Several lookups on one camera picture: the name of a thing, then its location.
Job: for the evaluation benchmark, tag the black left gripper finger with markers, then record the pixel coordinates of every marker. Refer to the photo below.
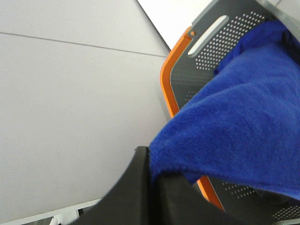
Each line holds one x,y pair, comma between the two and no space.
133,200

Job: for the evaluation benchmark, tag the blue towel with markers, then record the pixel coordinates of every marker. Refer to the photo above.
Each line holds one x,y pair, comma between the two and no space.
244,125

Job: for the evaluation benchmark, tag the orange rimmed tray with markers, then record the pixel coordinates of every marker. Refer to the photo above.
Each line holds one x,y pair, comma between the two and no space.
167,93

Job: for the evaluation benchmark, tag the grey perforated plastic basket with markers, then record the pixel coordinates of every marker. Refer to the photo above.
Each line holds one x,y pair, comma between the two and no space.
213,34

